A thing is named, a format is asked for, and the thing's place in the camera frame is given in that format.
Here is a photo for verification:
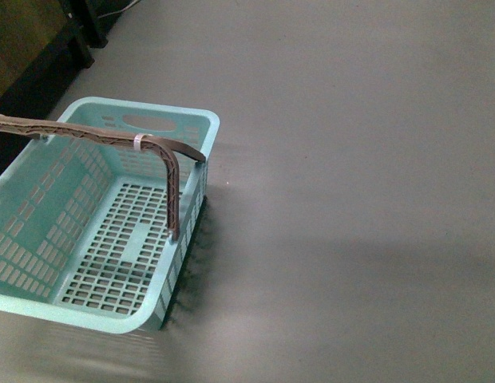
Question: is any brown basket handle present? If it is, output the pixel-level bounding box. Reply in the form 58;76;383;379
0;114;206;241

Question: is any dark wooden furniture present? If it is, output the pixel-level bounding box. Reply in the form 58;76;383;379
0;0;131;160

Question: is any light blue plastic basket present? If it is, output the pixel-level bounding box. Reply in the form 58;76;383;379
0;97;220;334

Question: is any white zip tie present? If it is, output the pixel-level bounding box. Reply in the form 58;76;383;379
133;133;151;152

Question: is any white cable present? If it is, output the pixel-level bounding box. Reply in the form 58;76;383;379
96;0;141;20

